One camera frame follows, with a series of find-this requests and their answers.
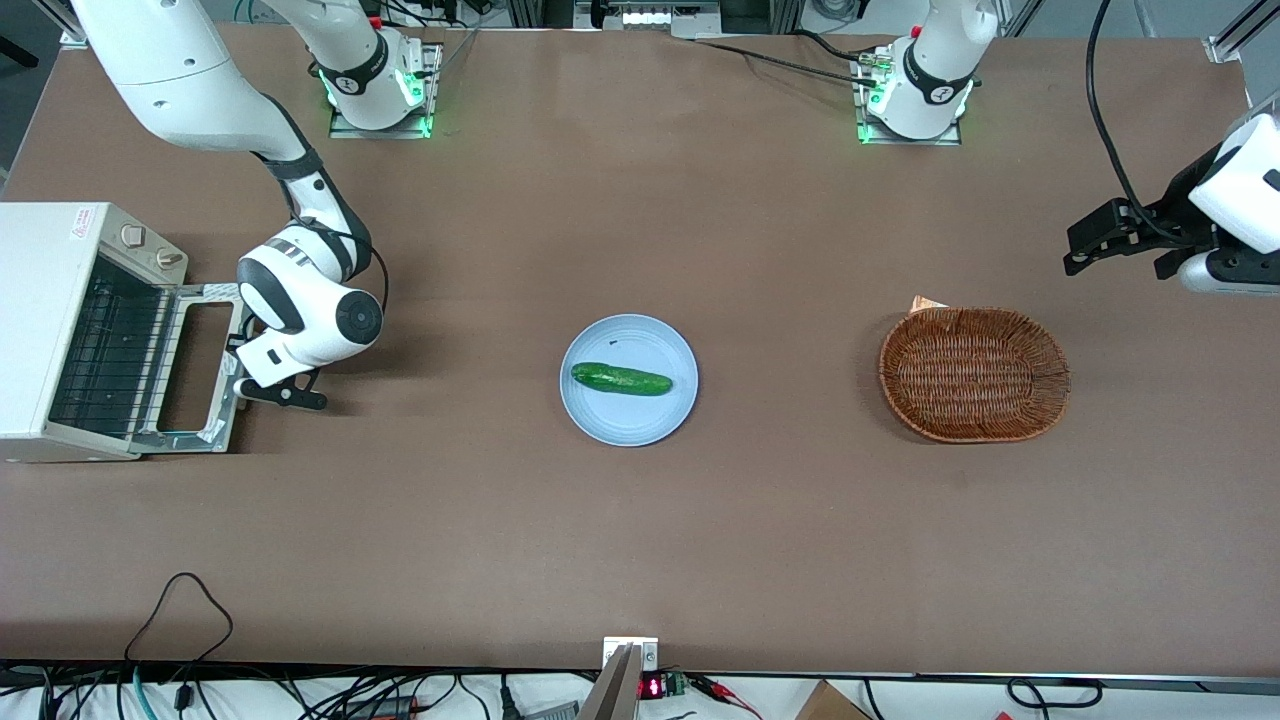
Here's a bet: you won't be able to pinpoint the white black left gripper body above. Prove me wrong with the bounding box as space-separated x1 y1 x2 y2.
1165 105 1280 253

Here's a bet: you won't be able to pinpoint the toaster oven glass door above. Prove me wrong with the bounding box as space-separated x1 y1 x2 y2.
138 283 248 454

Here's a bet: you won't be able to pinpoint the white toaster oven body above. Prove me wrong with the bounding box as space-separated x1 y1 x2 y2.
0 202 191 464

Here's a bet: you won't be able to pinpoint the brown oval wicker basket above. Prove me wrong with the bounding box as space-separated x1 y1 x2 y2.
879 306 1072 444

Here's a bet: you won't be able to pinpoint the green cucumber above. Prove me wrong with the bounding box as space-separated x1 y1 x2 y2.
571 362 674 397

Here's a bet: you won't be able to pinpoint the light blue round plate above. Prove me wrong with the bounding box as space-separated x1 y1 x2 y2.
559 314 699 447

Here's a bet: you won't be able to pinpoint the black power adapter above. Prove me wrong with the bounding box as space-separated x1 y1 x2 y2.
345 695 419 720

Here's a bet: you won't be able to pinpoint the black white control device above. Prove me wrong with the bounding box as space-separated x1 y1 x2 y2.
575 0 723 39

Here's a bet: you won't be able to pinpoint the red black clip leads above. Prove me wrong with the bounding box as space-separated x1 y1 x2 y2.
690 675 763 719

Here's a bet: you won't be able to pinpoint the brown cardboard box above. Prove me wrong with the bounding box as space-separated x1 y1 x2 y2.
795 680 873 720

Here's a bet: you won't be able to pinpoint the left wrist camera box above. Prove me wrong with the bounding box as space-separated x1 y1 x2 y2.
1178 250 1280 297

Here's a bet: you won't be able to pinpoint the metal oven wire rack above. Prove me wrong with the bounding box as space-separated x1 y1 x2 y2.
50 285 166 441

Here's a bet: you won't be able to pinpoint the thick black gripper cable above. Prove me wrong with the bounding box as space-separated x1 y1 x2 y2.
1085 0 1216 246

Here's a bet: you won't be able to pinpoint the aluminium frame profile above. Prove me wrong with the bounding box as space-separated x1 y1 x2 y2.
1205 0 1280 66

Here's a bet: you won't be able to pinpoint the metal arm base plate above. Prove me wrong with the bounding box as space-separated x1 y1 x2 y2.
328 42 443 141
853 48 967 147

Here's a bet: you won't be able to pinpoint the thin black looped cable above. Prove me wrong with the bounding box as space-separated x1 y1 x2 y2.
124 572 235 663

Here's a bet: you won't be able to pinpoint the thick black table cable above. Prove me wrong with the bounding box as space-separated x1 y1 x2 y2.
790 28 881 69

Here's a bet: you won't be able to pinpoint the thin black table cable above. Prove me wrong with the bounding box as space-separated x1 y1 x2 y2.
692 38 886 89

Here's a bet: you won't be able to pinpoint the black coiled floor cable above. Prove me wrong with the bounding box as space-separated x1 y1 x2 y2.
1005 678 1104 711

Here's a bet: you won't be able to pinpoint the grey camera mount bar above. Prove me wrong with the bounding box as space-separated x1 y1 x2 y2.
577 645 641 720

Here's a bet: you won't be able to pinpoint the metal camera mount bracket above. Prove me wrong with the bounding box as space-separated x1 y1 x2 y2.
602 637 661 673

